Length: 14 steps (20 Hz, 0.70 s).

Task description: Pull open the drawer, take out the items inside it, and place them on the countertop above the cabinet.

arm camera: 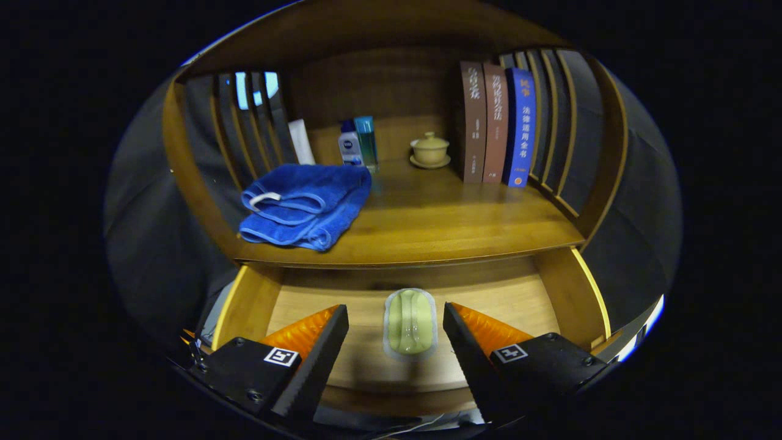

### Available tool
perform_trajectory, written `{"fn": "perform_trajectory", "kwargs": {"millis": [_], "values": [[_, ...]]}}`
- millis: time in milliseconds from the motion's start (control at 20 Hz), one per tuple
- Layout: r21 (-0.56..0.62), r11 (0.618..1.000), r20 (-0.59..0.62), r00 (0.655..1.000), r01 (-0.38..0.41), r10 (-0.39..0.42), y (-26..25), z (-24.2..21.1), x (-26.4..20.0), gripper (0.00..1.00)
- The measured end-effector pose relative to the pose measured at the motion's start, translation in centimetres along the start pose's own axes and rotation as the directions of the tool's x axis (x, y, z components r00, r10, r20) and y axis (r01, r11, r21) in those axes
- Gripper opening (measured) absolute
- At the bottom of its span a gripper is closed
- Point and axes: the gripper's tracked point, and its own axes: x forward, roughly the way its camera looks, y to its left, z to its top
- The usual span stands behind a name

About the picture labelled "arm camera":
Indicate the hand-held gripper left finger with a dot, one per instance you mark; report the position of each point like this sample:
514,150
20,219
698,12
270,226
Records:
317,366

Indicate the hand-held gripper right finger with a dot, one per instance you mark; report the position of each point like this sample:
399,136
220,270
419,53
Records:
473,366

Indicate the green item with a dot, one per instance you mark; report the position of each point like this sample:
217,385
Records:
409,324

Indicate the wooden drawer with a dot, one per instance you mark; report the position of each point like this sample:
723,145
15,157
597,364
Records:
525,299

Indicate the wooden countertop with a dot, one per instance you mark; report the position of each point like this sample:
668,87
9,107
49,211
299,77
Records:
440,214

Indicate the wooden cabinet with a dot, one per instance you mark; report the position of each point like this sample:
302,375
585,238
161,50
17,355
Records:
379,91

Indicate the blue towel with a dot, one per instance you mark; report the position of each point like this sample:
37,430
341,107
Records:
305,201

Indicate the black backdrop cloth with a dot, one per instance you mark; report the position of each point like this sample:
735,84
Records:
153,244

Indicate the white bottle with blue cap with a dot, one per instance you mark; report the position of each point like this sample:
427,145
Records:
350,150

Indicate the beige lidded teacup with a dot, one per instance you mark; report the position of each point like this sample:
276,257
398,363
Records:
430,151

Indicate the white tube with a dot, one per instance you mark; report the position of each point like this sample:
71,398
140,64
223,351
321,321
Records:
302,143

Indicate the teal bottle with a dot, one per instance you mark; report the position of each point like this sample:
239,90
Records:
366,143

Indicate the blue book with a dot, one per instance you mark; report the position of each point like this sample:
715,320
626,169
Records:
521,128

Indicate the dark brown book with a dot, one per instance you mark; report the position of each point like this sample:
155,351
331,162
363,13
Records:
472,122

